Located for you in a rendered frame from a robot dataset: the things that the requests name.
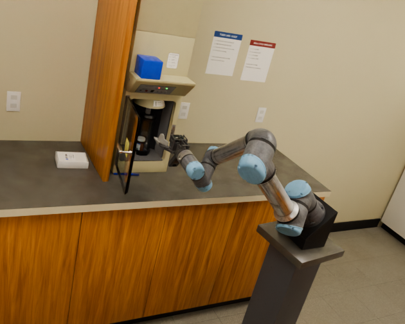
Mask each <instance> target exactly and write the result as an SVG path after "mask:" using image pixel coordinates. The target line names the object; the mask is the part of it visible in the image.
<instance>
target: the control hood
mask: <svg viewBox="0 0 405 324"><path fill-rule="evenodd" d="M141 84H145V85H153V86H168V87H176V88H175V89H174V90H173V91H172V92H171V93H170V94H166V95H175V96H186V95H187V94H188V93H189V92H190V91H191V90H192V89H193V88H194V87H195V86H196V83H194V82H193V81H191V80H190V79H189V78H188V77H186V76H173V75H161V78H160V80H153V79H146V78H140V77H139V76H138V75H137V74H136V73H135V72H133V71H130V72H129V79H128V83H127V91H128V92H131V93H138V92H135V91H136V90H137V88H138V87H139V86H140V85H141Z"/></svg>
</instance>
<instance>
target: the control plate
mask: <svg viewBox="0 0 405 324"><path fill-rule="evenodd" d="M159 87H160V88H159ZM166 88H168V89H166ZM175 88H176V87H168V86H160V85H145V84H141V85H140V86H139V87H138V88H137V90H136V91H135V92H139V93H156V94H165V95H169V94H170V93H171V92H172V91H173V90H174V89H175ZM140 90H141V91H140ZM145 90H148V91H147V92H145ZM151 90H155V91H154V92H151ZM157 91H158V92H157ZM165 92H167V93H165Z"/></svg>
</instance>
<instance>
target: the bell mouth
mask: <svg viewBox="0 0 405 324"><path fill-rule="evenodd" d="M133 101H134V103H136V104H138V105H140V106H142V107H146V108H150V109H162V108H164V107H165V102H164V100H146V99H135V98H134V99H133Z"/></svg>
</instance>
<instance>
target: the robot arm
mask: <svg viewBox="0 0 405 324"><path fill-rule="evenodd" d="M185 138H186V137H185V135H183V136H182V135H177V134H174V135H170V139H169V142H170V144H169V146H168V141H167V140H166V139H165V136H164V134H162V133H161V134H160V135H159V138H156V137H154V139H155V141H156V142H157V144H158V145H159V146H160V147H161V148H162V149H164V150H166V151H169V152H170V153H171V154H174V156H173V157H172V158H171V160H170V161H169V162H168V166H169V167H177V166H178V164H181V166H182V167H183V168H184V170H185V172H186V173H187V175H188V176H189V177H190V179H191V180H192V181H193V183H194V185H195V187H196V188H197V189H198V190H199V191H200V192H207V191H208V190H210V189H211V188H212V180H211V178H212V175H213V173H214V171H215V169H216V167H217V165H219V164H221V163H224V162H227V161H229V160H232V159H235V158H237V157H240V156H242V157H241V158H240V160H239V162H238V167H237V170H238V174H239V175H240V177H241V178H243V180H246V182H248V183H251V184H254V185H258V186H259V188H260V189H261V191H262V192H263V194H264V195H265V197H266V199H267V200H268V201H269V203H270V205H271V206H272V208H273V210H274V217H275V219H276V220H277V223H276V230H277V231H279V232H280V233H282V234H284V235H288V236H292V237H296V236H298V235H300V234H301V232H302V230H303V227H306V228H310V227H313V226H316V225H318V224H319V223H320V222H321V221H322V220H323V219H324V217H325V208H324V206H323V205H322V204H321V203H320V202H319V201H318V200H317V199H316V198H315V196H314V194H313V192H312V190H311V187H310V186H309V184H308V183H307V182H306V181H304V180H294V181H292V182H290V183H289V184H287V186H286V187H285V189H284V188H283V186H282V184H281V182H280V181H279V179H278V178H277V176H276V167H275V165H274V163H273V162H272V159H273V156H274V154H275V151H276V146H277V143H276V138H275V136H274V135H273V133H272V132H271V131H269V130H267V129H263V128H259V129H253V130H251V131H249V132H247V133H246V135H245V136H243V137H241V138H239V139H236V140H235V141H232V142H230V143H227V144H225V145H223V146H221V147H216V146H214V147H213V146H210V147H209V148H208V150H207V151H206V153H205V155H204V157H203V159H202V161H201V163H200V162H199V161H198V160H197V158H196V157H195V156H194V155H193V154H192V152H191V151H190V150H189V148H190V146H189V144H188V143H187V142H188V139H187V138H186V139H185Z"/></svg>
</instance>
